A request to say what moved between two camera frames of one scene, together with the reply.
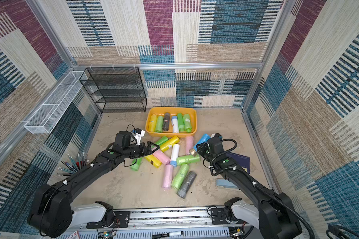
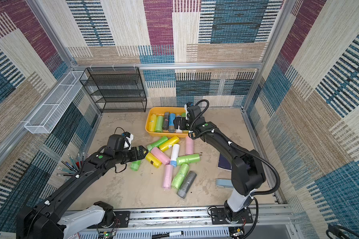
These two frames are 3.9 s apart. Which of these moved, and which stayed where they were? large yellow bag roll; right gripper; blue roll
Moved: blue roll; right gripper
Stayed: large yellow bag roll
